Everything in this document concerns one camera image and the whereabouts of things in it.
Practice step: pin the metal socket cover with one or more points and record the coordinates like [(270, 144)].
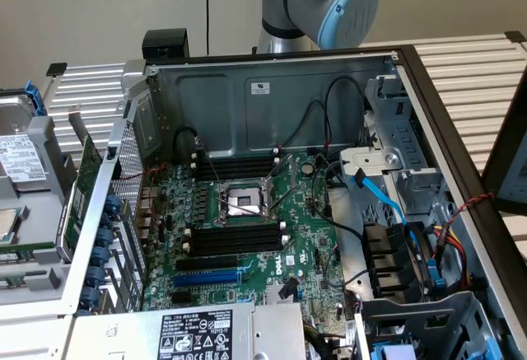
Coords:
[(289, 159)]

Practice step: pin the open grey PC case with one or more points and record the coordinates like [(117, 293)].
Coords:
[(271, 121)]

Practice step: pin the coin cell battery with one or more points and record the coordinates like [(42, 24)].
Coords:
[(307, 169)]

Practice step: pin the CPU socket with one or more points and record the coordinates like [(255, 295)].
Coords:
[(243, 201)]

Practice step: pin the thin metal locking lever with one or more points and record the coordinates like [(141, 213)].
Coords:
[(243, 207), (288, 200), (209, 161)]

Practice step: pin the green Dell motherboard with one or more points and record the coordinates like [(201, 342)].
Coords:
[(296, 228)]

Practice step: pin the long black expansion slot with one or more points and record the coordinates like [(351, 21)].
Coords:
[(206, 263)]

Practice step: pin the blue expansion slot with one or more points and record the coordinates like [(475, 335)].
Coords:
[(206, 278)]

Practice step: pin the silver chipset heatsink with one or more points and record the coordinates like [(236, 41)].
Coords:
[(273, 294)]

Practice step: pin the grey metal disk bay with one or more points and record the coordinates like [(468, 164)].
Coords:
[(395, 137)]

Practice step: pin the black plastic fan shroud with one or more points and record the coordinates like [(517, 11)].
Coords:
[(387, 253)]

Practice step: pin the black box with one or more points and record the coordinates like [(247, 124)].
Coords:
[(164, 45)]

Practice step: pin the blue card retention clip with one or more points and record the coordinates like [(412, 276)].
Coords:
[(96, 276), (104, 238), (113, 204), (89, 297), (100, 257)]

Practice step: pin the short black expansion slot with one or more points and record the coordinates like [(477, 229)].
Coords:
[(181, 298)]

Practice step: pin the green graphics card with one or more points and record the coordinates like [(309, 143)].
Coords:
[(88, 158)]

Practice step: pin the grey metal drive cage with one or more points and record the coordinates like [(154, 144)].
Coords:
[(411, 314)]

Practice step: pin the silver power supply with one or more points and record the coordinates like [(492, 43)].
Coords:
[(123, 335)]

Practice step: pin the silver hard disk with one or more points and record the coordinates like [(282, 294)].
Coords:
[(16, 154)]

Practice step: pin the dark framed side panel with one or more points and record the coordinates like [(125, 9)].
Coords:
[(514, 170)]

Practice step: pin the silver CPU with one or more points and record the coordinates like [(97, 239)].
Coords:
[(6, 226)]

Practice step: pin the blue plastic disk bracket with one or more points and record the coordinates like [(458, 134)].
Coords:
[(33, 96)]

